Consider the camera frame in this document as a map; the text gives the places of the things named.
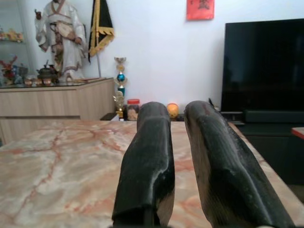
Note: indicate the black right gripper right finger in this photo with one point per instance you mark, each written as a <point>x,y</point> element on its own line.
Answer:
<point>228,171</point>

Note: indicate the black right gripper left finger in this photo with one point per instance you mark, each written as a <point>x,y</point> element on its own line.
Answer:
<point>147,166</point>

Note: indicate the black television stand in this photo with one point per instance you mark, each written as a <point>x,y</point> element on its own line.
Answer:
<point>268,152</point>

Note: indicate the plastic jar with red lid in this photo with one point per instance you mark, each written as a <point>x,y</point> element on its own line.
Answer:
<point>133,109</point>

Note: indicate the orange round ornament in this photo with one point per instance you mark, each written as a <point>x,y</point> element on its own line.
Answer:
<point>173,109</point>

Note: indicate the black soundbar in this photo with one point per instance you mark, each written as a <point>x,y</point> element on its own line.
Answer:
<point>273,116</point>

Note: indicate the gold and blue trophy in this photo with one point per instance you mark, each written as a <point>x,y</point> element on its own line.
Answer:
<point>121,80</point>

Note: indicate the black flat screen television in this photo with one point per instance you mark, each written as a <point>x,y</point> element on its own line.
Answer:
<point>263,66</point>

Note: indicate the light wood sideboard cabinet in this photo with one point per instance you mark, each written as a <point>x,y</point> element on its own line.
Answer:
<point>54,102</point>

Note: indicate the dark bronze incense burner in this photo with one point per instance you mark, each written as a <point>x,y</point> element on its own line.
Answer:
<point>46,72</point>

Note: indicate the black flag with gold fringe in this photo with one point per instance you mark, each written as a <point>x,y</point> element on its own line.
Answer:
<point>101,28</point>

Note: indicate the white robed figure statue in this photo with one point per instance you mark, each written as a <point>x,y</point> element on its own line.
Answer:
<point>62,40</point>

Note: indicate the red coral ornament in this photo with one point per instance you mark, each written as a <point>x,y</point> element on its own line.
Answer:
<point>8,69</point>

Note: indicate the glass display cabinet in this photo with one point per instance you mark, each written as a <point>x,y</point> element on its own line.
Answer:
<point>10,42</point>

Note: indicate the red paper wall poster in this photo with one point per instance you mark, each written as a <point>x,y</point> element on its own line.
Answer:
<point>200,9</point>

